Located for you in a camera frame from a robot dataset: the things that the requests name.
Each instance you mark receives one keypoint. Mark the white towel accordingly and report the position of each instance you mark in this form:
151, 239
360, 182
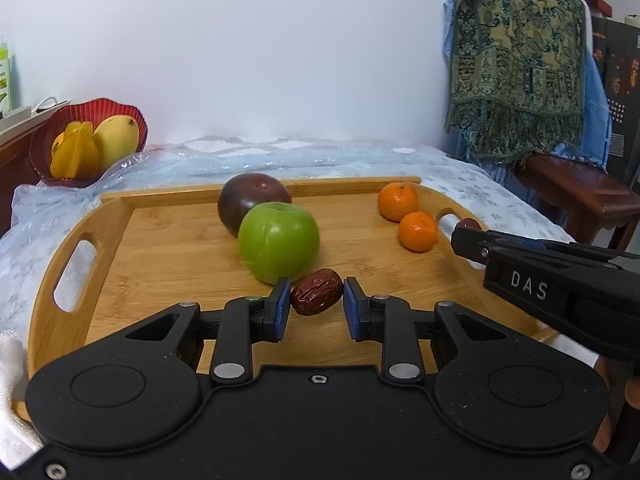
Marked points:
12, 395

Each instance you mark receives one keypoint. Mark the red fruit bowl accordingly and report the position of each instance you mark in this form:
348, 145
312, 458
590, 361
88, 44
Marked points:
125, 115

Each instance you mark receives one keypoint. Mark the yellow mango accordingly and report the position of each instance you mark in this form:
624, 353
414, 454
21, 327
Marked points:
117, 140

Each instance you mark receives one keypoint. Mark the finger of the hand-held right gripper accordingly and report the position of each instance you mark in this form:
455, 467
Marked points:
467, 242

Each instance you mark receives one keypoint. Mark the red date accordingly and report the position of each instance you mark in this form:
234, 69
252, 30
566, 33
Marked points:
471, 224
316, 292

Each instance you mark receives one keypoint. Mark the small tangerine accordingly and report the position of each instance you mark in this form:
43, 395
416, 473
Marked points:
397, 202
417, 232

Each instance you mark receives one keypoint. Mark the green apple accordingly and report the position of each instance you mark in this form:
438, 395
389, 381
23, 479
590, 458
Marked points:
277, 242

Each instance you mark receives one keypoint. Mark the dark purple round fruit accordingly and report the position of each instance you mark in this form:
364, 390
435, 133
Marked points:
245, 197

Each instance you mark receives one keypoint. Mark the dark wooden stool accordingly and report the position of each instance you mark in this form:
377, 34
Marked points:
575, 190

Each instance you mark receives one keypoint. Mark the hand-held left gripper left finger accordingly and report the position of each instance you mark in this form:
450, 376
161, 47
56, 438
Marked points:
281, 312

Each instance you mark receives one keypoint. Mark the wooden cabinet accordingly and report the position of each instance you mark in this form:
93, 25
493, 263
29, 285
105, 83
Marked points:
15, 160

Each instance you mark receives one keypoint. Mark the small orange fruit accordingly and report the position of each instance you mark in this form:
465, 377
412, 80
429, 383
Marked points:
57, 144

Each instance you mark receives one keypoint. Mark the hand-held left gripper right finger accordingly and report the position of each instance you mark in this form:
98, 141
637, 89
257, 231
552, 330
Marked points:
352, 310

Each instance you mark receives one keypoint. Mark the green patterned shawl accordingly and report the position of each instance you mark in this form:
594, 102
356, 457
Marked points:
515, 60

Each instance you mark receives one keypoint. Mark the dark cabinet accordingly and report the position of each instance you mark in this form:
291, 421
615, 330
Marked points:
620, 85

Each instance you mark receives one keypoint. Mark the yellow star fruit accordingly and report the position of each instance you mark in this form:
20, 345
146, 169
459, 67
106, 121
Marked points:
77, 152

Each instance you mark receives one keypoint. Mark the wooden bamboo tray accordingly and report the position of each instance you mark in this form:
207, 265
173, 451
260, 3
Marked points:
175, 260

